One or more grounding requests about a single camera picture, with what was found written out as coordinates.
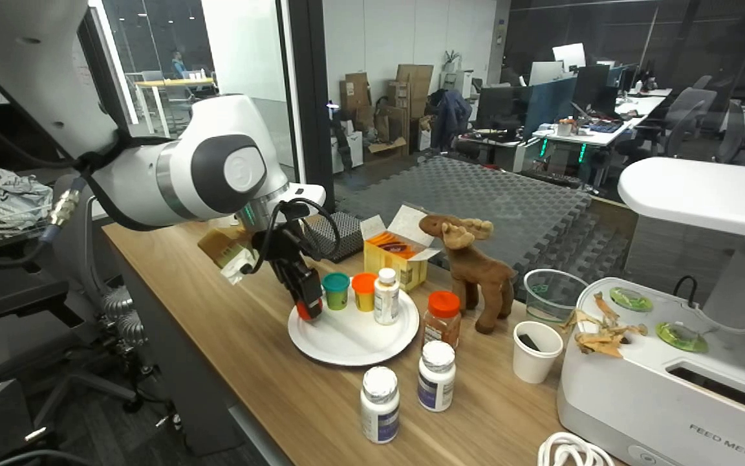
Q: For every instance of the pale crumpled cloth pile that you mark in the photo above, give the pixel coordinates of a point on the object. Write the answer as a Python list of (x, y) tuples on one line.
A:
[(12, 202)]

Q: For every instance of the red ball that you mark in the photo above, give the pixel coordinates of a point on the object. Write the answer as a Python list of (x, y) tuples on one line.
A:
[(308, 312)]

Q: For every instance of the teal lid dough container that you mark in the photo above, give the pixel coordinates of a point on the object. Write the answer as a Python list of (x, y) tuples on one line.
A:
[(335, 292)]

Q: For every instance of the white paper plate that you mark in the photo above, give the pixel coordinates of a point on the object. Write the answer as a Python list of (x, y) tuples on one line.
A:
[(349, 341)]

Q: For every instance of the orange lid spice jar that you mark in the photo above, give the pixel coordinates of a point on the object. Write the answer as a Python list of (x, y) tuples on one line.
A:
[(443, 314)]

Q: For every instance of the white background table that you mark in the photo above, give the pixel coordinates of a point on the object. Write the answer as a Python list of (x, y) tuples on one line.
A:
[(174, 83)]

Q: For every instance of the white countertop machine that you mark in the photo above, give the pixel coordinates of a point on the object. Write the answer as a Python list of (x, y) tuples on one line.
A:
[(674, 396)]

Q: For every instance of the dried brown peel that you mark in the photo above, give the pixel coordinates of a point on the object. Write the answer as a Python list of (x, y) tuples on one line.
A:
[(602, 332)]

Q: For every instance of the tall brown cardboard box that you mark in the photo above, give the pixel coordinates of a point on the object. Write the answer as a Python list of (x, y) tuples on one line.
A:
[(413, 87)]

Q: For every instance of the white pill bottle blue label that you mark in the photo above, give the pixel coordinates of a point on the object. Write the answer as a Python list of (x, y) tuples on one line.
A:
[(379, 409), (436, 378)]

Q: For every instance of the white office desk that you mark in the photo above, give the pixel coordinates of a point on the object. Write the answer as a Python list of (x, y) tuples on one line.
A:
[(584, 132)]

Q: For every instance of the blue desk partition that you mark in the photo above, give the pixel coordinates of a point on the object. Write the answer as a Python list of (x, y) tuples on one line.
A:
[(549, 103)]

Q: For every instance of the open yellow cardboard box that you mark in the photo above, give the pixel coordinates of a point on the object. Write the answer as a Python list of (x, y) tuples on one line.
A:
[(395, 259)]

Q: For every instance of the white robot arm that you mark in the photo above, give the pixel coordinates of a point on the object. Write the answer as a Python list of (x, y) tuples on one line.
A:
[(199, 163)]

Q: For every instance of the grey office chair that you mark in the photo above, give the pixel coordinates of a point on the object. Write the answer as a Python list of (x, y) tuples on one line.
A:
[(78, 268)]

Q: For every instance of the black pillar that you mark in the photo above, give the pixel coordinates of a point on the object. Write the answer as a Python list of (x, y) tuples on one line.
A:
[(311, 105)]

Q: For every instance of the white paper cup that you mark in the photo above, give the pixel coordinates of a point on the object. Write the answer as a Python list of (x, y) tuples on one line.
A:
[(533, 355)]

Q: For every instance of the gold wrist camera bar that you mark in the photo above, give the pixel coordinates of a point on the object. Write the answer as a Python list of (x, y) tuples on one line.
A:
[(227, 255)]

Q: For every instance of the brown moose plush toy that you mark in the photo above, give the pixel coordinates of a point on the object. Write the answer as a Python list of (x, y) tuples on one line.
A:
[(479, 275)]

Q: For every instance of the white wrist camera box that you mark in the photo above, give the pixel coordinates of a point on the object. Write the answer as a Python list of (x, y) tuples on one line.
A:
[(303, 195)]

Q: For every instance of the orange lid dough container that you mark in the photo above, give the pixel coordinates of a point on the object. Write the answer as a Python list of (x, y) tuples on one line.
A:
[(362, 293)]

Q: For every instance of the clear plastic cup green rim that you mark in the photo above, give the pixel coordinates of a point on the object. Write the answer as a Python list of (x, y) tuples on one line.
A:
[(554, 302)]

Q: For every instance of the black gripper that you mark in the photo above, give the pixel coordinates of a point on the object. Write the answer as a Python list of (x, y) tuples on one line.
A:
[(282, 249)]

